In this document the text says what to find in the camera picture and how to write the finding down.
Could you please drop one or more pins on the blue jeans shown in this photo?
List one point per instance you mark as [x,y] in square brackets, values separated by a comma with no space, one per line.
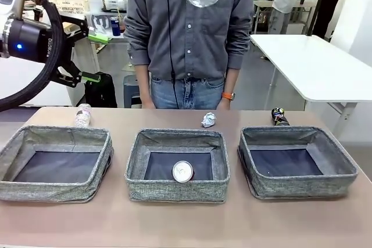
[197,92]

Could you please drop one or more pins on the blue energy drink can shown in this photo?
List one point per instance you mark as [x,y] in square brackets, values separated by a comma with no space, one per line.
[115,26]

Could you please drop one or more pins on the large white table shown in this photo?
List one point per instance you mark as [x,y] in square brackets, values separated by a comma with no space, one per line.
[290,62]

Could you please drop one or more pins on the white lidded storage box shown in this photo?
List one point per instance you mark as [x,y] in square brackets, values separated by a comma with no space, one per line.
[114,4]

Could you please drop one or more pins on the grey fabric basket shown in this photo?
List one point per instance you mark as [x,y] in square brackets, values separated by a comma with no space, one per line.
[305,185]
[43,190]
[174,192]

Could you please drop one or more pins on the bystander in black trousers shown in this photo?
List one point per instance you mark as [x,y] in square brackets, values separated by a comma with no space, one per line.
[329,12]

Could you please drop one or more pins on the orange band wristwatch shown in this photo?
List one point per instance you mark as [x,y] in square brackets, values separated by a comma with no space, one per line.
[229,96]

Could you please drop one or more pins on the crumpled white paper ball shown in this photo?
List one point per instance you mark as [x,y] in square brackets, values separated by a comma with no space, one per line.
[208,120]

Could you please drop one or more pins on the white slotted crate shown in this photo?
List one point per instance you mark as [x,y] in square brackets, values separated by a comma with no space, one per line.
[72,1]

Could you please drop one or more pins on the person's left forearm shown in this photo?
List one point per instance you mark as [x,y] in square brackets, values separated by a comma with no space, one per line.
[229,81]

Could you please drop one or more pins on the red drink can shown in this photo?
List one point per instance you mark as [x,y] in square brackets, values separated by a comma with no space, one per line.
[182,171]

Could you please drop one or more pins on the crushed clear plastic bottle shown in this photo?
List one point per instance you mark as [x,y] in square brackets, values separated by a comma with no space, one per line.
[83,116]

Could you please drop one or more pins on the black printed drink can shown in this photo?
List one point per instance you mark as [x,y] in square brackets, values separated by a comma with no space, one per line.
[279,117]

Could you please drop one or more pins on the background wooden desk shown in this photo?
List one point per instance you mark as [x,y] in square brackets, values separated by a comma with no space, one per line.
[308,4]

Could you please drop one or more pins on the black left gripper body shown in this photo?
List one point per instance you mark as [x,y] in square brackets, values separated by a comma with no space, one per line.
[26,40]

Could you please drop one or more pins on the white round container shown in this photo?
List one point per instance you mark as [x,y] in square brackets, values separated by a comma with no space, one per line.
[95,4]

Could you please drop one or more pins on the person in grey shirt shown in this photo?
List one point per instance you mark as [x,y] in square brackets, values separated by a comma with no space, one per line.
[203,44]

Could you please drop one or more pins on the black backpack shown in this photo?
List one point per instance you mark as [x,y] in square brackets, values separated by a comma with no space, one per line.
[100,91]

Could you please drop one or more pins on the person's left hand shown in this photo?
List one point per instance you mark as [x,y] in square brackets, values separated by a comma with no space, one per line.
[223,105]

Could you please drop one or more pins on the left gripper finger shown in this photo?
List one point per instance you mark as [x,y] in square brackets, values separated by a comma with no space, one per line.
[90,77]
[97,38]

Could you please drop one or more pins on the person's right forearm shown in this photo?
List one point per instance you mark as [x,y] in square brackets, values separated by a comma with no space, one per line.
[142,82]

